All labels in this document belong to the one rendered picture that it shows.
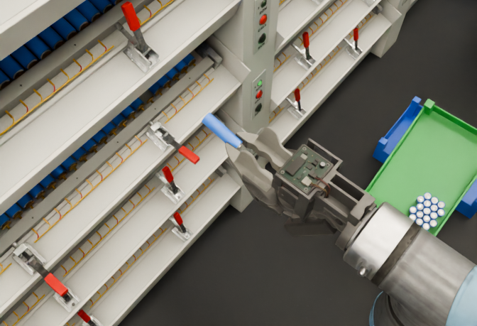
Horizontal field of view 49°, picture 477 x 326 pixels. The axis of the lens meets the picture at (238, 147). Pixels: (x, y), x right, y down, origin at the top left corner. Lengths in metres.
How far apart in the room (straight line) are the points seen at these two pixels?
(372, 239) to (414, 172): 0.83
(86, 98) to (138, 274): 0.58
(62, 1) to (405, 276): 0.47
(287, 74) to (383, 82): 0.56
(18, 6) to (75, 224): 0.39
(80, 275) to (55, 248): 0.19
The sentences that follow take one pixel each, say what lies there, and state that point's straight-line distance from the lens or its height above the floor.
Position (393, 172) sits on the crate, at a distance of 1.45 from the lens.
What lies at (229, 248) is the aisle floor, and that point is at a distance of 1.36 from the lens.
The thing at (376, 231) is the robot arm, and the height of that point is 0.70.
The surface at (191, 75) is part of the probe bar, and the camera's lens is 0.89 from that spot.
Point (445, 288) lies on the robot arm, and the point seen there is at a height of 0.69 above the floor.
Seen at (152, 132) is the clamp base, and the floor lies 0.57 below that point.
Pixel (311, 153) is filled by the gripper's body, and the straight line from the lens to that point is 0.66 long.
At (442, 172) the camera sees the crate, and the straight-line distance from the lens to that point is 1.45.
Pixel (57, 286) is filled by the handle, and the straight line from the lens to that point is 0.77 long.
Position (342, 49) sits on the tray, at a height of 0.18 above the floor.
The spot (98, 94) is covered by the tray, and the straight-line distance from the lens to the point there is 0.68.
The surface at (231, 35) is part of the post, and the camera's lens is 0.87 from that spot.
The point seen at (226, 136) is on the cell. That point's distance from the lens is 0.73.
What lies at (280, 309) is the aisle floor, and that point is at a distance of 1.31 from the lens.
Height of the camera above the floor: 1.26
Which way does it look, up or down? 58 degrees down
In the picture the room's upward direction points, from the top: straight up
